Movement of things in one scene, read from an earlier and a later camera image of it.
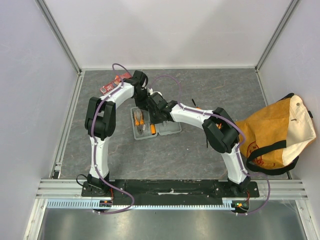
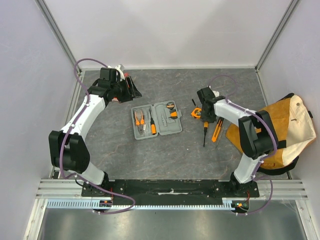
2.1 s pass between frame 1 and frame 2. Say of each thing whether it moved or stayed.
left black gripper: moved
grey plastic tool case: stayed
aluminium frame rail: stayed
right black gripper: moved
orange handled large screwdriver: stayed
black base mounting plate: stayed
